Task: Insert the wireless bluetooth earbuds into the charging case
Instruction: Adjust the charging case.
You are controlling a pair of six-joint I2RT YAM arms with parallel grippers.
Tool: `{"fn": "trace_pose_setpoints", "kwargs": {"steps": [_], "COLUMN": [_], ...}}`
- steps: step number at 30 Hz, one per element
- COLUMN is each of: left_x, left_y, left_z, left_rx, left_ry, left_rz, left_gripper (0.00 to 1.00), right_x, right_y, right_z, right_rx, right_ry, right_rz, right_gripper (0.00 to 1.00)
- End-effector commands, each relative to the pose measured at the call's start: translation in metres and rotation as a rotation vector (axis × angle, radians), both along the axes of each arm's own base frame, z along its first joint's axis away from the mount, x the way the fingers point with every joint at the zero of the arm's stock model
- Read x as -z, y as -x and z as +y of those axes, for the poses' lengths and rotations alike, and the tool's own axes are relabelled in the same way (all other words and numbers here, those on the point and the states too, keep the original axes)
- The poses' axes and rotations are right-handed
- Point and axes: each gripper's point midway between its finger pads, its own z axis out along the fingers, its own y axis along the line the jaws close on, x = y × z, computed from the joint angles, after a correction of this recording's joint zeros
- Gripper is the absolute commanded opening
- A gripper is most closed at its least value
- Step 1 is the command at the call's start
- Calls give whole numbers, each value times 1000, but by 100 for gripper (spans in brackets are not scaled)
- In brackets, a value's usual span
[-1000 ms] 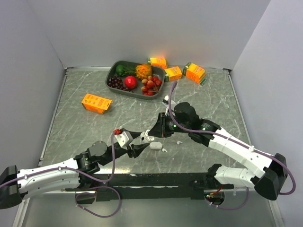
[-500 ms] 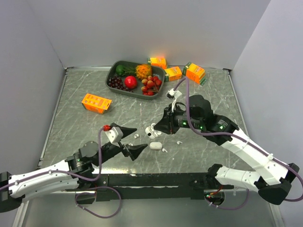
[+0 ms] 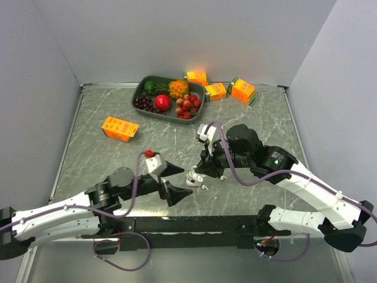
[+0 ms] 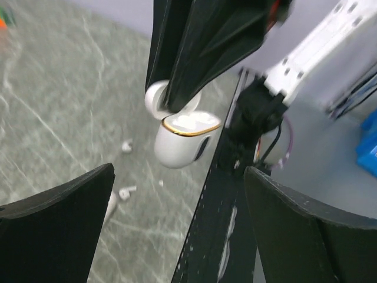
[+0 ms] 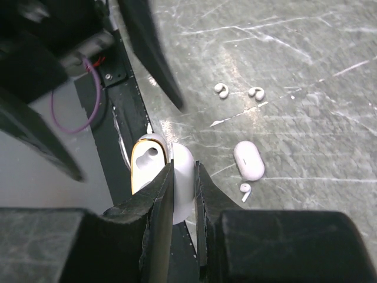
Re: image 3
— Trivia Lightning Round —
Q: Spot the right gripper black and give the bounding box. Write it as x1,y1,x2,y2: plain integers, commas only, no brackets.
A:
194,139,252,177

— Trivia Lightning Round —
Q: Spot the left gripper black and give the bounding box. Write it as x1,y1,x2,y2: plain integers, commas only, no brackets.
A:
121,161,193,205

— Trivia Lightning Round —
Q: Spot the white gold-rimmed charging case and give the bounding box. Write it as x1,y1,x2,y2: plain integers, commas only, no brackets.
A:
186,171,203,187

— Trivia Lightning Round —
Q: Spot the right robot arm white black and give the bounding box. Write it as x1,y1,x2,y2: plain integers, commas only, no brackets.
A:
195,121,376,252

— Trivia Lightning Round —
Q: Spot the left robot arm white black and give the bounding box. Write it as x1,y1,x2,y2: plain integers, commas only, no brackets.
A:
1,163,193,260

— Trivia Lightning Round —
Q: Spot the red lychee bunch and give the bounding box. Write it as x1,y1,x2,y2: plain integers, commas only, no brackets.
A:
176,94,202,120

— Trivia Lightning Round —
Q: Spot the red pomegranate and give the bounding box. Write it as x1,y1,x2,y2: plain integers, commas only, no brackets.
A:
154,94,171,112

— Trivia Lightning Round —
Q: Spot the orange box front left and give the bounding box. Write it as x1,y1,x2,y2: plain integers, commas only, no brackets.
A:
101,116,139,142

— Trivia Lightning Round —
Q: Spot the orange box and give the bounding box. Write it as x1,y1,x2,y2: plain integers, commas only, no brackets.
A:
227,77,256,106
101,116,139,142
205,83,227,102
183,72,209,87

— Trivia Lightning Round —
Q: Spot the orange box middle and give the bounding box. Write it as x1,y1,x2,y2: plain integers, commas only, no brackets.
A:
205,83,227,102

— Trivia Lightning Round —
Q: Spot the orange spiky fruit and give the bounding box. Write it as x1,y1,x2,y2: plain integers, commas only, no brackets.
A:
168,80,190,99

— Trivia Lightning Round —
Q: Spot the dark grape bunch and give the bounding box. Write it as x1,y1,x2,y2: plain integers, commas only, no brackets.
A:
134,94,163,114

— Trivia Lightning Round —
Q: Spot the orange box right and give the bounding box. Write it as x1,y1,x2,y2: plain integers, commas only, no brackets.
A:
227,77,256,106

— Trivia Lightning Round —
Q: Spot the green herb sprig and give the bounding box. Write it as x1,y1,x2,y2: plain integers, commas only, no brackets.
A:
153,83,170,95

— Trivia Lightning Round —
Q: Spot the orange box back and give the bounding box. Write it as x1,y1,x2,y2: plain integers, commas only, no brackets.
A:
183,72,209,87

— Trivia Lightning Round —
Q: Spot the green fruit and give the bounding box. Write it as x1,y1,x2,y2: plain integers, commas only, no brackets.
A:
144,80,156,96

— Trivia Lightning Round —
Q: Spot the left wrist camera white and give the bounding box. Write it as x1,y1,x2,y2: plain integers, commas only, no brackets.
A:
144,149,166,175

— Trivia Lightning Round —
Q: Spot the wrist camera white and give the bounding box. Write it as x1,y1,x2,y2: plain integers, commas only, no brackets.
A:
196,124,216,156
144,149,166,175

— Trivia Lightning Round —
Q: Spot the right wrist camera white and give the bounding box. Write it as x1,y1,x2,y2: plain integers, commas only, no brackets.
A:
196,124,216,156

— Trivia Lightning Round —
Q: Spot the aluminium frame left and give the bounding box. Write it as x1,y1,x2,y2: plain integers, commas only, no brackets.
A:
15,85,87,283

